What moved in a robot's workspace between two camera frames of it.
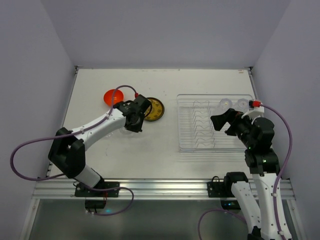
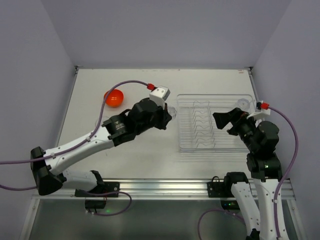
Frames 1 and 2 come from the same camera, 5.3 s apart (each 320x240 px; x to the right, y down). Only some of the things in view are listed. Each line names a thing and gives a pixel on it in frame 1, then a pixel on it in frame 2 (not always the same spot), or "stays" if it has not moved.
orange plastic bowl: (118, 97) stays
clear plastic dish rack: (196, 132) stays
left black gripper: (136, 125) -> (162, 117)
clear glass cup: (242, 105) stays
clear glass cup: (224, 105) -> (172, 111)
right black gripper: (231, 124) stays
